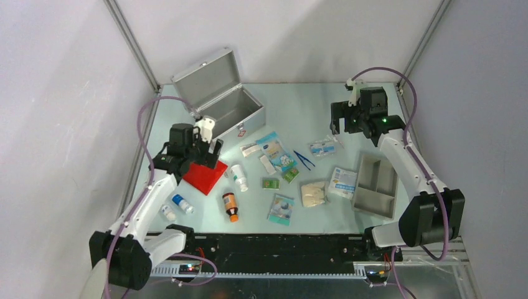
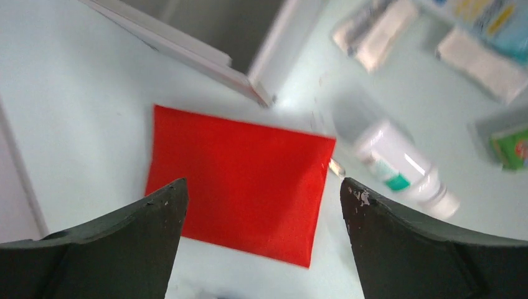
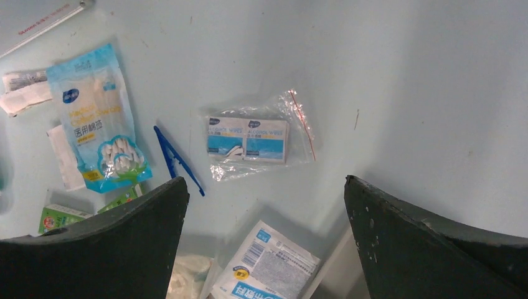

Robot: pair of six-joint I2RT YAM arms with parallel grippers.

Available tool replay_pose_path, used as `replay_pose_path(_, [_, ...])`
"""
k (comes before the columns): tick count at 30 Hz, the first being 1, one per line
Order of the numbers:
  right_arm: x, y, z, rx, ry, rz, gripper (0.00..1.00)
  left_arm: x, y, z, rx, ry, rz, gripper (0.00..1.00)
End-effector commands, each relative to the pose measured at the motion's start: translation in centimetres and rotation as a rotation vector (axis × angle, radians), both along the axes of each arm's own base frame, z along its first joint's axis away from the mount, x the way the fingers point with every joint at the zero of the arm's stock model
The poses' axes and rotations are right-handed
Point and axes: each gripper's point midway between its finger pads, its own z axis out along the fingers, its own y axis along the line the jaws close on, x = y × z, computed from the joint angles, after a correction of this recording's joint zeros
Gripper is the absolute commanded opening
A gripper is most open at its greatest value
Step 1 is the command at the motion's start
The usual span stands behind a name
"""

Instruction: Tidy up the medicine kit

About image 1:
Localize blue cotton ball bag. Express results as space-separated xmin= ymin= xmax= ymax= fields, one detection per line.
xmin=256 ymin=131 xmax=297 ymax=173

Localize blue plastic tweezers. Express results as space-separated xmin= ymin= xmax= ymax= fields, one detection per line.
xmin=293 ymin=150 xmax=315 ymax=171

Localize beige gloves bag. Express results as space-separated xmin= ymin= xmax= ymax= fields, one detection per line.
xmin=300 ymin=181 xmax=327 ymax=207

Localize teal mask packet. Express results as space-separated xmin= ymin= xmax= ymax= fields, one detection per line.
xmin=267 ymin=194 xmax=295 ymax=226

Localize red first aid pouch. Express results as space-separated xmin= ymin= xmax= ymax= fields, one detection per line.
xmin=182 ymin=161 xmax=228 ymax=196

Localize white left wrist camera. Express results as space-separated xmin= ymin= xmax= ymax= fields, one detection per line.
xmin=193 ymin=116 xmax=216 ymax=143

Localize white blue gauze packet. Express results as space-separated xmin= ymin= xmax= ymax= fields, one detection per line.
xmin=328 ymin=167 xmax=357 ymax=200

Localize white medicine bottle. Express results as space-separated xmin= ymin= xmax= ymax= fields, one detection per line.
xmin=230 ymin=164 xmax=248 ymax=192

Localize blue cap clear bottle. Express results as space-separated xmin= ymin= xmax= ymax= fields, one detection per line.
xmin=172 ymin=194 xmax=194 ymax=214

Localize white wrapped bandage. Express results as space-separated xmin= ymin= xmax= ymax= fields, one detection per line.
xmin=240 ymin=143 xmax=260 ymax=158

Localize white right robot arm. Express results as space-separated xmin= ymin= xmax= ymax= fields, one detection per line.
xmin=329 ymin=87 xmax=465 ymax=260

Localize clear bandage packet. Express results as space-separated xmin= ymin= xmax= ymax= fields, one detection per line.
xmin=309 ymin=135 xmax=344 ymax=157

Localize small white bottle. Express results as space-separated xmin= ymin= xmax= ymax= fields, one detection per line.
xmin=160 ymin=204 xmax=176 ymax=222

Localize green small box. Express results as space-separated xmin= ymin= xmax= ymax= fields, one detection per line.
xmin=281 ymin=167 xmax=299 ymax=184

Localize white bandage roll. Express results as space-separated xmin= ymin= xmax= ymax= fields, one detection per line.
xmin=259 ymin=155 xmax=276 ymax=175

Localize silver metal case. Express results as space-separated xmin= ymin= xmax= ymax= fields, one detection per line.
xmin=171 ymin=47 xmax=266 ymax=148

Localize grey divided tray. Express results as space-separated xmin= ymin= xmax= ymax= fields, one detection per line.
xmin=352 ymin=154 xmax=398 ymax=220

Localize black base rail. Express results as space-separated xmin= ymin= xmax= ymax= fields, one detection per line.
xmin=183 ymin=233 xmax=392 ymax=276

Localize green flat sachet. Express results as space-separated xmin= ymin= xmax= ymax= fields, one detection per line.
xmin=262 ymin=178 xmax=280 ymax=190

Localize brown syrup bottle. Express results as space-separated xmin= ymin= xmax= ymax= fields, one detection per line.
xmin=222 ymin=192 xmax=239 ymax=222

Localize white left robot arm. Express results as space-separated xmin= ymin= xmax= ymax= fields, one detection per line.
xmin=89 ymin=118 xmax=223 ymax=293

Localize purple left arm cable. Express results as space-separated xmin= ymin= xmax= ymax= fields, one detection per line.
xmin=101 ymin=96 xmax=218 ymax=299

